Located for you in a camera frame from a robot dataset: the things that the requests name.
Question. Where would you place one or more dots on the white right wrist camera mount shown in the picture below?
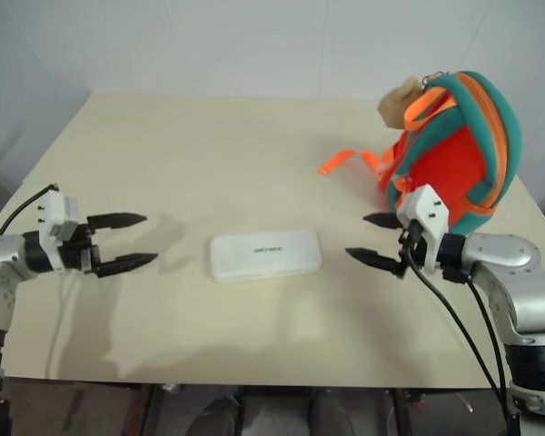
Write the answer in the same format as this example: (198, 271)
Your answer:
(429, 209)

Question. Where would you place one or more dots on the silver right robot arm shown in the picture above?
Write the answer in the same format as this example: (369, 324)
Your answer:
(499, 254)

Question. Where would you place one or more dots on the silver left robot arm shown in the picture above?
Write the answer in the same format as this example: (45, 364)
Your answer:
(0, 254)

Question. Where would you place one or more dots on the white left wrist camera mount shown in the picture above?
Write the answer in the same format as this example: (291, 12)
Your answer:
(54, 213)

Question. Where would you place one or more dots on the beige plush toy pendant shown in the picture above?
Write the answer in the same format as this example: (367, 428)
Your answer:
(395, 104)

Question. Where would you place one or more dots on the teal and orange backpack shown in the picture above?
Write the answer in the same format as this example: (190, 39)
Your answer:
(445, 154)

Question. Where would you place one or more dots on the dark rounded shape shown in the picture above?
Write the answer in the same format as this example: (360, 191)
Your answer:
(218, 418)

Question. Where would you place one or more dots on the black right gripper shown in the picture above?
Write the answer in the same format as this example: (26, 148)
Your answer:
(419, 250)

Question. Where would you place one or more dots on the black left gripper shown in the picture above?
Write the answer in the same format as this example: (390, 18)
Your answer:
(72, 254)

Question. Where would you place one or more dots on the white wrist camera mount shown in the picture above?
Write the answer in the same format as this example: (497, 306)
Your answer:
(54, 213)
(429, 209)

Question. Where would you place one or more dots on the white pencil case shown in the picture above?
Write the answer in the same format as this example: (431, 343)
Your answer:
(263, 254)

